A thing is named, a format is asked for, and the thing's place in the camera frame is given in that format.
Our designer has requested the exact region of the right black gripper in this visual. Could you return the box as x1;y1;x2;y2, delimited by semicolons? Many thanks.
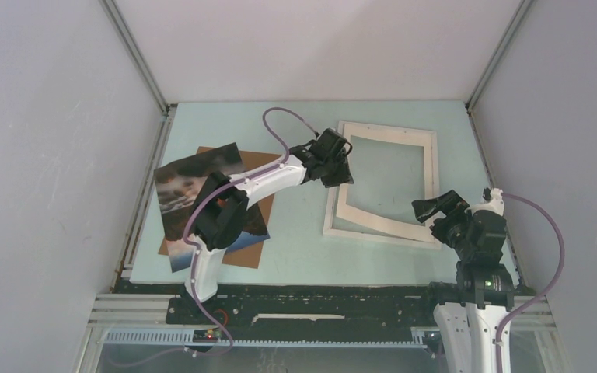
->
410;189;473;258

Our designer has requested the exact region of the white picture frame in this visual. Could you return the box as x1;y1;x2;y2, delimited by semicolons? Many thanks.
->
323;121;441;250

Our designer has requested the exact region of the brown backing board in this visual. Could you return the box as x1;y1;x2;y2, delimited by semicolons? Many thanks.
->
158;146;284;270

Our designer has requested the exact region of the landscape photo print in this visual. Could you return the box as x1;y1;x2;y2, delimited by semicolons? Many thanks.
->
153;143;271;274

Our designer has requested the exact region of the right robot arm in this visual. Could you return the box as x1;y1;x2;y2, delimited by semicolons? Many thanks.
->
411;188;515;372

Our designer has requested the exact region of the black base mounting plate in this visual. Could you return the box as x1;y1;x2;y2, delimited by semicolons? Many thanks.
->
166;283;455;343

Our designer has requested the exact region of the left corner aluminium profile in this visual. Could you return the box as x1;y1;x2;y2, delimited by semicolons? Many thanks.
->
98;0;171;115

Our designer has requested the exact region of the corner aluminium profile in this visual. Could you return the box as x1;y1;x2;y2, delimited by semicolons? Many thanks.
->
98;0;171;115
466;0;536;113

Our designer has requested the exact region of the right corner aluminium profile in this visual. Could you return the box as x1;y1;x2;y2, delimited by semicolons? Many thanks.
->
466;0;536;113

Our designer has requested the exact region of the white toothed cable duct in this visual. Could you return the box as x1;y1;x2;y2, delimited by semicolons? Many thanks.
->
101;328;426;349

